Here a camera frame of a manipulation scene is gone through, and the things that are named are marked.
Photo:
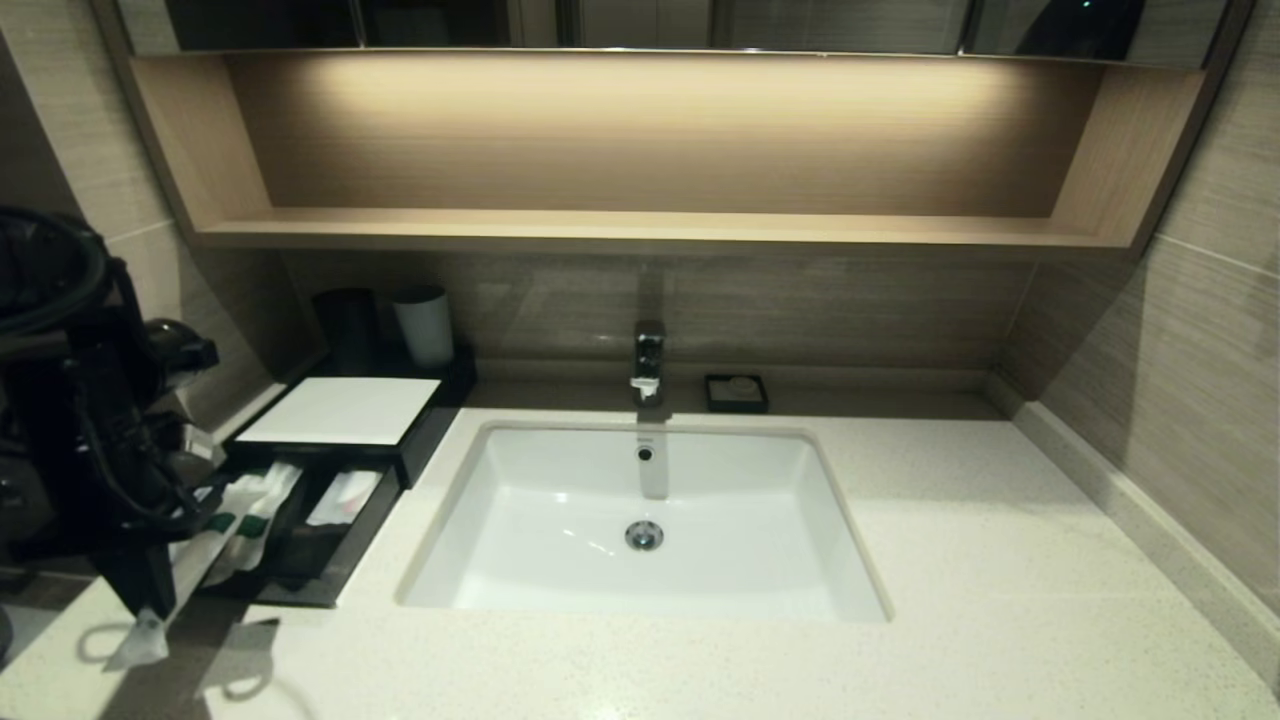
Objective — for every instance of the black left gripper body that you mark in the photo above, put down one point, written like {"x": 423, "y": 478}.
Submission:
{"x": 120, "y": 480}

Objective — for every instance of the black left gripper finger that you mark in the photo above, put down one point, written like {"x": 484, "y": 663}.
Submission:
{"x": 140, "y": 585}

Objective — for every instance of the white packet with green band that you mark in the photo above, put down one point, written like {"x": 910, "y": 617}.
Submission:
{"x": 140, "y": 645}

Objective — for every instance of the clear toothbrush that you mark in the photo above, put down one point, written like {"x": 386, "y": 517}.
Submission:
{"x": 275, "y": 485}

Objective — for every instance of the glossy black drawer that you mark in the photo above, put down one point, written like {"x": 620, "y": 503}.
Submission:
{"x": 345, "y": 565}

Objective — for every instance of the black cup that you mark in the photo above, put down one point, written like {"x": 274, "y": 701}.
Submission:
{"x": 347, "y": 335}

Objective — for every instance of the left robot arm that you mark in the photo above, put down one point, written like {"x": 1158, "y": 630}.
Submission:
{"x": 50, "y": 300}

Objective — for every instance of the black box with white lid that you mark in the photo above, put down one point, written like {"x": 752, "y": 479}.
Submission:
{"x": 345, "y": 410}

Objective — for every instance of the dark round floor object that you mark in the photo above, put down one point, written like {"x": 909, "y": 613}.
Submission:
{"x": 5, "y": 635}

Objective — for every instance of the white packet with pink print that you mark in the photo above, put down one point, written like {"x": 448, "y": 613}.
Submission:
{"x": 345, "y": 497}

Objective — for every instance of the white cup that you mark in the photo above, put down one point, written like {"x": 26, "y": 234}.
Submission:
{"x": 425, "y": 328}

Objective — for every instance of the chrome sink drain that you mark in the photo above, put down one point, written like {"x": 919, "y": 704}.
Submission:
{"x": 644, "y": 536}

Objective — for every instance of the chrome faucet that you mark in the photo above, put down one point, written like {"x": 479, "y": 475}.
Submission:
{"x": 648, "y": 360}

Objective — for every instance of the white sink basin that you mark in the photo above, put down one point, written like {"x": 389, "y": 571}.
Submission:
{"x": 720, "y": 560}

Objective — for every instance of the black soap dish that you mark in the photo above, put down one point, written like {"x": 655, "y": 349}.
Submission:
{"x": 714, "y": 400}

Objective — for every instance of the round beige soap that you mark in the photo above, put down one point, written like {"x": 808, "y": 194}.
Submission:
{"x": 742, "y": 386}

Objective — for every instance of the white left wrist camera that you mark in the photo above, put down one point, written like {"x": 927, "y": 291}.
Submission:
{"x": 197, "y": 445}

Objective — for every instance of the wooden wall niche shelf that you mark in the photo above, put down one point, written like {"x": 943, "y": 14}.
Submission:
{"x": 650, "y": 230}

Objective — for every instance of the mirrored wall cabinet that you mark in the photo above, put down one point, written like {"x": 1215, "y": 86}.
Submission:
{"x": 840, "y": 25}

